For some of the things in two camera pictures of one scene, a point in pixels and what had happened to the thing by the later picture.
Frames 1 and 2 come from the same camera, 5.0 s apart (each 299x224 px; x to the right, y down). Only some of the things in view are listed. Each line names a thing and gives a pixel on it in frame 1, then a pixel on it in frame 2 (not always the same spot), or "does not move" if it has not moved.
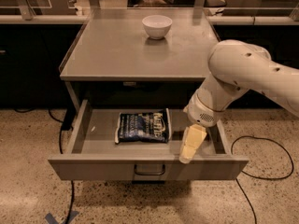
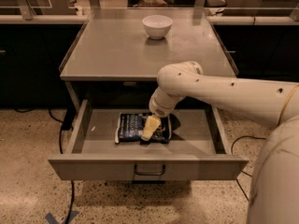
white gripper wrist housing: x=199 y=113 → x=158 y=110
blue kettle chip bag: x=151 y=126 does not move
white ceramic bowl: x=157 y=26 does not move
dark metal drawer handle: x=149 y=174 does not move
